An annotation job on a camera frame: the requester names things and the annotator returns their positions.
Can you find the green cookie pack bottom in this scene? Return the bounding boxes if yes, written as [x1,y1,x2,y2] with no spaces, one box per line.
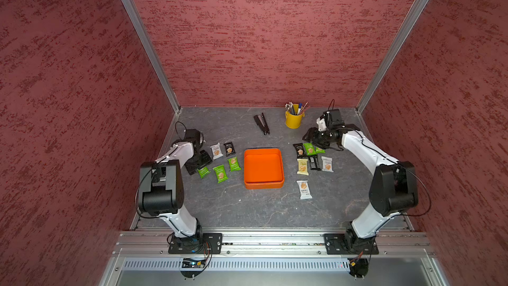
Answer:
[198,166,210,179]

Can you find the white cookie pack top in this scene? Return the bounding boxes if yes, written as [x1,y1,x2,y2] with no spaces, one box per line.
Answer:
[210,143,224,160]

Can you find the white cookie pack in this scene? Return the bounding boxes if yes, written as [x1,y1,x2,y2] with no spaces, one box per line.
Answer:
[297,180,312,200]
[210,143,224,160]

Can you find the green cookie pack hidden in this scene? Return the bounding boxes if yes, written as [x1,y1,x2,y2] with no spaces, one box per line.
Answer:
[303,143,317,156]

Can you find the black cookie pack top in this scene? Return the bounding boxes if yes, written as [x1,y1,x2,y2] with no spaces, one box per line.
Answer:
[293,143,307,159]

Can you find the black cookie pack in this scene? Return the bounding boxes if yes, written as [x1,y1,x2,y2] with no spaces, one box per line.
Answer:
[308,156,321,171]
[224,142,236,157]
[293,143,307,159]

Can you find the white cookie pack sideways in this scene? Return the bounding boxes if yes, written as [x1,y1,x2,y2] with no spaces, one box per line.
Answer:
[321,156,333,172]

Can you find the green cookie pack edge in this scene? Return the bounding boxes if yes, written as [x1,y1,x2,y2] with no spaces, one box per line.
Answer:
[213,165,228,184]

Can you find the black cookie pack bottom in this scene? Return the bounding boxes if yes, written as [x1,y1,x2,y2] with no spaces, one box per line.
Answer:
[224,142,236,157]

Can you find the cream cookie pack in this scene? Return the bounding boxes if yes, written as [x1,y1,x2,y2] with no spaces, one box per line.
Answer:
[297,158,309,176]

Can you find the white cookie pack bottom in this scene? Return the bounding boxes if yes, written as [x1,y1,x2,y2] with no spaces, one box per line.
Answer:
[297,180,312,200]

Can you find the orange storage box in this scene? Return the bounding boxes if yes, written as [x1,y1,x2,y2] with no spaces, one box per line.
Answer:
[243,148,285,190]

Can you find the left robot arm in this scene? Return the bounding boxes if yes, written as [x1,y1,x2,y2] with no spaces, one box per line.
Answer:
[135,142,203,245]

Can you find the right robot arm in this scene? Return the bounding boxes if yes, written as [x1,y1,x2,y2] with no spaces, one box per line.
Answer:
[302,124,419,255]

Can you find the yellow pen cup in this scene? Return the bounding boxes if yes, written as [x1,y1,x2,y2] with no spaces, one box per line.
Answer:
[285,111,305,129]

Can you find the pens in cup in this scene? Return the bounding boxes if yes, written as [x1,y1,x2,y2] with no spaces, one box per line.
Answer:
[285,102,309,116]

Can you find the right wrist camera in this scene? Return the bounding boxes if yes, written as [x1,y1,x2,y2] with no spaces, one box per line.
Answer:
[316,109,345,132]

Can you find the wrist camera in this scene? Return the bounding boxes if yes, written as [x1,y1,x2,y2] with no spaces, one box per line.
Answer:
[316,109,345,132]
[183,128,204,150]

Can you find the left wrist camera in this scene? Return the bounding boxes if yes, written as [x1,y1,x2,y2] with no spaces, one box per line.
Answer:
[183,128,204,150]

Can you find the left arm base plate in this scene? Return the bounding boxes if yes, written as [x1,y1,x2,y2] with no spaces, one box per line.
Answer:
[167,233,223,256]

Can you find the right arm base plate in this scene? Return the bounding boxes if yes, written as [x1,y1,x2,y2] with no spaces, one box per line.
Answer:
[324,231,379,256]

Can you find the aluminium front rail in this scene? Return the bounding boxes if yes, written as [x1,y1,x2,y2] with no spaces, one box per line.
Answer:
[112,229,437,258]

